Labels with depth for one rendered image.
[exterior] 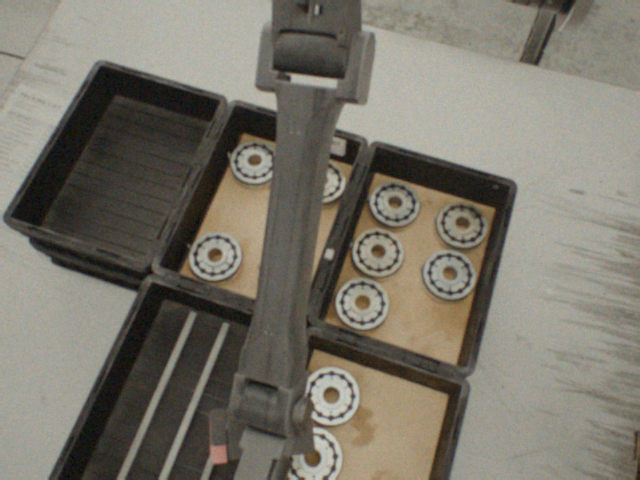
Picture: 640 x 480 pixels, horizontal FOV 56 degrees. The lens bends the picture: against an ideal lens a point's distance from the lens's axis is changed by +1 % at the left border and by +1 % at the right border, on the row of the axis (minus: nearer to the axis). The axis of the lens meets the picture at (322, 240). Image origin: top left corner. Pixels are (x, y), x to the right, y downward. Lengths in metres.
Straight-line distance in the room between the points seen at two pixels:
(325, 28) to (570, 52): 2.22
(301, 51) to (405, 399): 0.73
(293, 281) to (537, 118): 1.10
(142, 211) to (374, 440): 0.64
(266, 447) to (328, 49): 0.43
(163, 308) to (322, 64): 0.73
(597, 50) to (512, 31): 0.35
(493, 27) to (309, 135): 2.19
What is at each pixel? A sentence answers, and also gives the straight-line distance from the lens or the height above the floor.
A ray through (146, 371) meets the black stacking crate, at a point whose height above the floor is 0.83.
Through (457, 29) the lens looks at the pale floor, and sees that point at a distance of 2.70.
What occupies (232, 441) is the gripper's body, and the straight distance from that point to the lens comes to 0.83.
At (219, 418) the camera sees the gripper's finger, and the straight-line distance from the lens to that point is 0.85.
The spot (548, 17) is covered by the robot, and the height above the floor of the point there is 0.71.
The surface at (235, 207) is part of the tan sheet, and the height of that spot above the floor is 0.83.
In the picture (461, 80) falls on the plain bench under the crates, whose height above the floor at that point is 0.70.
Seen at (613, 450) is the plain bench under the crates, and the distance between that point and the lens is 1.39.
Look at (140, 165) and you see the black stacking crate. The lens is 1.35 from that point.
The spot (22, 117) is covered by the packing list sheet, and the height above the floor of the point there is 0.70.
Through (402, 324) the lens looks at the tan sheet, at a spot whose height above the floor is 0.83.
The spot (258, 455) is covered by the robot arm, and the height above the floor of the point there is 1.24.
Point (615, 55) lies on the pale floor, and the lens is 2.82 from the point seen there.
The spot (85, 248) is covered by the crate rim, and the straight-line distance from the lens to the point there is 1.18.
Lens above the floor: 1.95
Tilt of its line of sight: 67 degrees down
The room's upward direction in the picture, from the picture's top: 2 degrees clockwise
